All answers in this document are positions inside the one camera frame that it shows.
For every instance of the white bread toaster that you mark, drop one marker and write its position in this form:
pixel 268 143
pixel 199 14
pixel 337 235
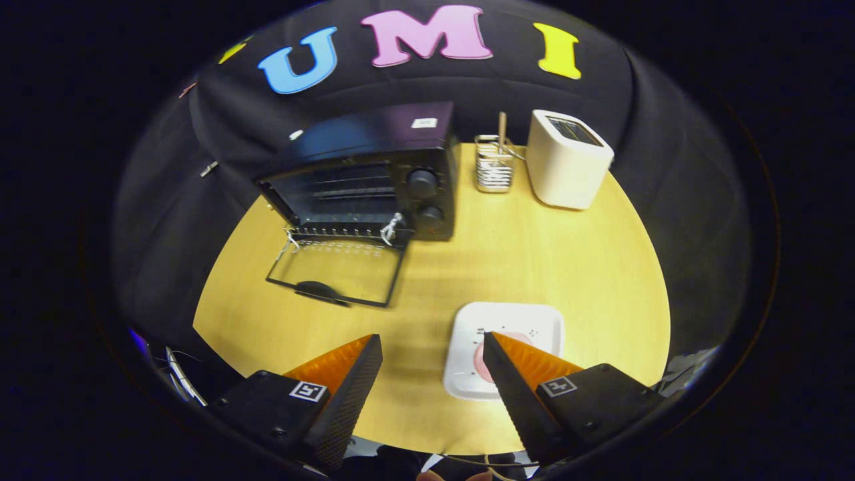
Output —
pixel 568 174

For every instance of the wooden stick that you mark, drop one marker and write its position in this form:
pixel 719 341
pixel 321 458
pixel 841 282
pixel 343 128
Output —
pixel 502 130

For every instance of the white square plate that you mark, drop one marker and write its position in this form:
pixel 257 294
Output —
pixel 507 317

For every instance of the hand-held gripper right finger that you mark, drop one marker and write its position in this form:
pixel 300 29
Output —
pixel 518 407

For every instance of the black toaster oven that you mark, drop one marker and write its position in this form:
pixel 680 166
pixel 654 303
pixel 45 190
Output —
pixel 374 137

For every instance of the silver cloth clip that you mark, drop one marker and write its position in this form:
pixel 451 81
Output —
pixel 209 169

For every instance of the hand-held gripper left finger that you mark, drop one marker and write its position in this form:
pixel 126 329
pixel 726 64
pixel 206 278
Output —
pixel 347 407

